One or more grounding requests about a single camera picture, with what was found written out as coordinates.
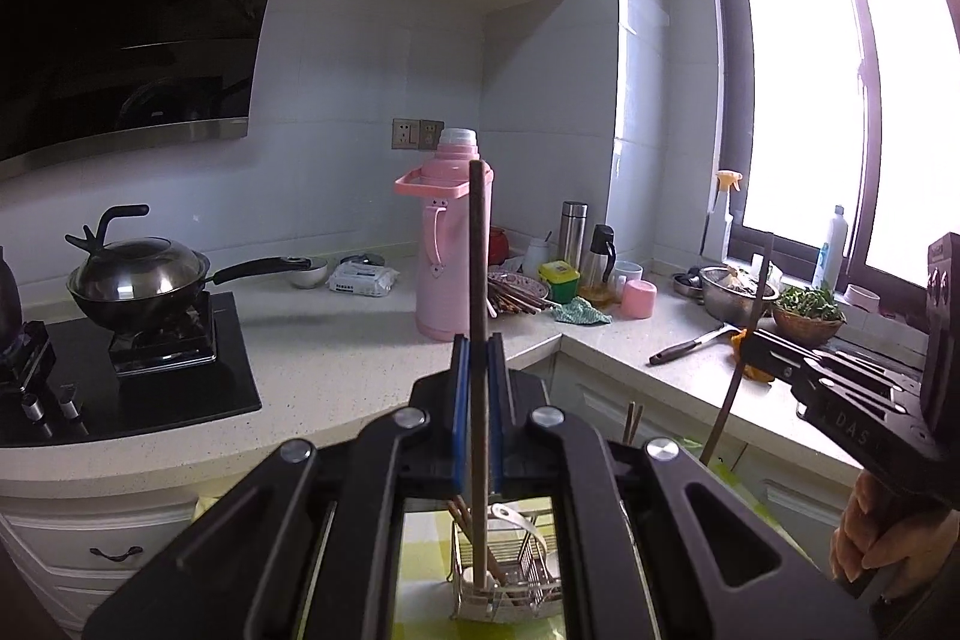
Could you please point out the green leafy vegetables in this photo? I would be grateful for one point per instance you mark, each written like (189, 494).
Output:
(810, 302)

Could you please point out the pile of dark chopsticks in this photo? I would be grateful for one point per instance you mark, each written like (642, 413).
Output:
(517, 299)

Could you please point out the black glass gas stove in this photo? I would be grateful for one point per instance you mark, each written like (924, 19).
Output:
(172, 400)

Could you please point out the green cloth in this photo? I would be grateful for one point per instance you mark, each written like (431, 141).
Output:
(583, 312)

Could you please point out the wooden chopstick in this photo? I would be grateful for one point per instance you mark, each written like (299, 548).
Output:
(476, 250)
(459, 516)
(761, 287)
(638, 424)
(630, 422)

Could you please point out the spray bottle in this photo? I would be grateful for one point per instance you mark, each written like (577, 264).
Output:
(716, 235)

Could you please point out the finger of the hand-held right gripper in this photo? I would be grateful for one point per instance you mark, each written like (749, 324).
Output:
(772, 351)
(862, 394)

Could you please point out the black kettle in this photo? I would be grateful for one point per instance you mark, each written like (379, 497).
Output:
(7, 302)

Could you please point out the white wipes packet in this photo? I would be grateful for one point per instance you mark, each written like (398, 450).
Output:
(362, 278)

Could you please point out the round plate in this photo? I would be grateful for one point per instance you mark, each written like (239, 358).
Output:
(525, 284)

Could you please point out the dark wok lid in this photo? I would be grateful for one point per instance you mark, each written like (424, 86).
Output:
(135, 269)

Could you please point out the pink cup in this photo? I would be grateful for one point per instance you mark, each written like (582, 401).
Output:
(640, 301)

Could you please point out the white cup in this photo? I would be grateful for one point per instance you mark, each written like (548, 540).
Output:
(628, 272)

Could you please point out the dark-framed window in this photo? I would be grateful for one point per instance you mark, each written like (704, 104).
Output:
(795, 85)

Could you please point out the large steel bowl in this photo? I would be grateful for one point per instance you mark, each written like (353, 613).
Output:
(731, 302)

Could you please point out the white dish soap bottle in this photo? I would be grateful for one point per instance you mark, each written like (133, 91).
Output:
(830, 254)

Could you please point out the yellow checkered tablecloth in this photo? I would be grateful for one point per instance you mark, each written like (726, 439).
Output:
(427, 580)

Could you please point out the wall socket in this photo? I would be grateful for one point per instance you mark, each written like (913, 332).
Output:
(431, 135)
(405, 134)

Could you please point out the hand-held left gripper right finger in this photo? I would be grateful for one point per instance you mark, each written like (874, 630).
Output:
(496, 415)

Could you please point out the black range hood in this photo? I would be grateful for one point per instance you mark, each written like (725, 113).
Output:
(127, 10)

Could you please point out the yellow-green lidded container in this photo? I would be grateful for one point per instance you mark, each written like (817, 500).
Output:
(559, 281)

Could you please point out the red pot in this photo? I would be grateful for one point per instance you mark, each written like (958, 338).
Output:
(499, 246)

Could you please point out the white ceramic spoon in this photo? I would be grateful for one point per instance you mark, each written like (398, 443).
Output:
(517, 518)

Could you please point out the pink thermos jug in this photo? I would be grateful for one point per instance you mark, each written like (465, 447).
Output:
(446, 280)

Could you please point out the person's right hand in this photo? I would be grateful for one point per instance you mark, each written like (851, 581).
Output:
(885, 535)

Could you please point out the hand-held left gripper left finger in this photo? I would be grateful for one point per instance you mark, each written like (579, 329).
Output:
(462, 415)

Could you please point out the small steel bowl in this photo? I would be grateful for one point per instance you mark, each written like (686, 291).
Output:
(686, 286)

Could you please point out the glass oil bottle black top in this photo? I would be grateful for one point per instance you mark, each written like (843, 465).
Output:
(600, 261)

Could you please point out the orange cloth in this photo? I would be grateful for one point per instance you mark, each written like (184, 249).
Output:
(757, 374)

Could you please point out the steel thermos bottle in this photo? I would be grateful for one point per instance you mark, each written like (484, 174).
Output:
(573, 235)

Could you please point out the white base cabinets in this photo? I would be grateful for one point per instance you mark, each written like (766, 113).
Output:
(75, 535)

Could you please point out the woven basket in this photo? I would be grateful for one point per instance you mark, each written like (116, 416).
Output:
(810, 329)

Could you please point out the white condiment jar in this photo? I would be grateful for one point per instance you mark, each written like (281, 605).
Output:
(538, 257)

